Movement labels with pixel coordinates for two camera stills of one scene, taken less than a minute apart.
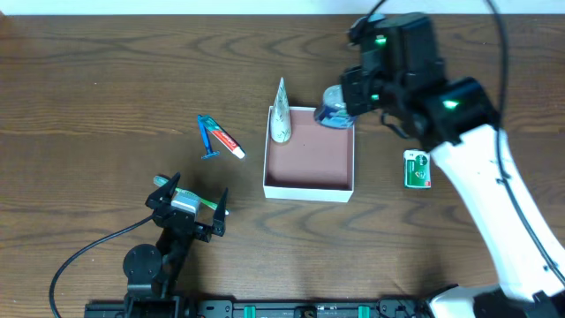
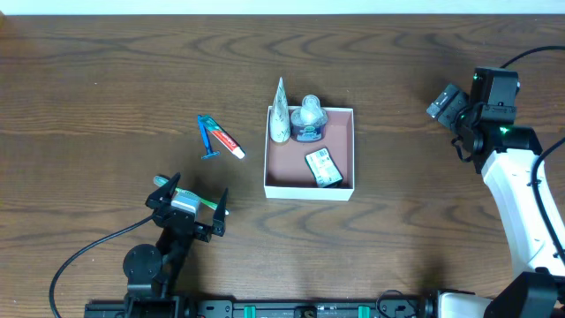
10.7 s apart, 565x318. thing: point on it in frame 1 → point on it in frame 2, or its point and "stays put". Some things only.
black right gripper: [353, 89] → [448, 104]
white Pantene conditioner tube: [281, 124] stays put
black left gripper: [205, 230] stays put
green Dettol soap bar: [417, 169] → [323, 169]
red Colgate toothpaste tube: [216, 128] stays put
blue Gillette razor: [207, 140] stays put
